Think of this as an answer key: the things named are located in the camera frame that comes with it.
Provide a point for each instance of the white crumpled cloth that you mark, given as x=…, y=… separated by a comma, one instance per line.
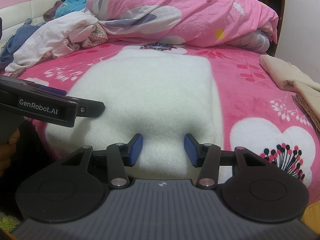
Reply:
x=55, y=35

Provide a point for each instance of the green fuzzy clothing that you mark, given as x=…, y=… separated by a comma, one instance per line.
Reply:
x=8, y=222

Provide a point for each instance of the pink floral blanket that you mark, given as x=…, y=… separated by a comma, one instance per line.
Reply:
x=250, y=100

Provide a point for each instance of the blue garment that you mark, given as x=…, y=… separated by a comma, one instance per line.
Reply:
x=17, y=40

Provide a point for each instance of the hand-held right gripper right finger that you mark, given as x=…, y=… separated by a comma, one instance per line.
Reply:
x=192, y=152

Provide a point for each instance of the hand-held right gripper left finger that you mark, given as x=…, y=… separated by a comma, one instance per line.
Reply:
x=135, y=150

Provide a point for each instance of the folded brown cloth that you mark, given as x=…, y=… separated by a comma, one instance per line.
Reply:
x=308, y=112

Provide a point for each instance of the large folded beige cloth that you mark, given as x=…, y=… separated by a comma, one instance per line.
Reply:
x=282, y=70

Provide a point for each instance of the pink lattice patterned cloth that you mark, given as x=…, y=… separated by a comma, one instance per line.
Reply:
x=98, y=36

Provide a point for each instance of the pink patterned quilt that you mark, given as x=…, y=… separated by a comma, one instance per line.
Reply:
x=190, y=12

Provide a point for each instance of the white pink bed frame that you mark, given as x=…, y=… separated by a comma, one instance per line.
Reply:
x=22, y=10

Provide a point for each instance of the white deer print sweater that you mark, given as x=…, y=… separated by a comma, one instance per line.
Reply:
x=145, y=100

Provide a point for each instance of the small folded beige cloth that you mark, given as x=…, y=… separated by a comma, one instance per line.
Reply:
x=311, y=92

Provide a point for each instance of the person's left hand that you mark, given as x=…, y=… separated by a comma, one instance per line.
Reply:
x=7, y=155

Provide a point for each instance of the dark patterned flat box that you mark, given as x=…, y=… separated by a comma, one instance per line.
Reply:
x=13, y=74

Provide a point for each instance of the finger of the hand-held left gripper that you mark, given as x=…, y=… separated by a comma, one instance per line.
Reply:
x=91, y=109
x=53, y=91

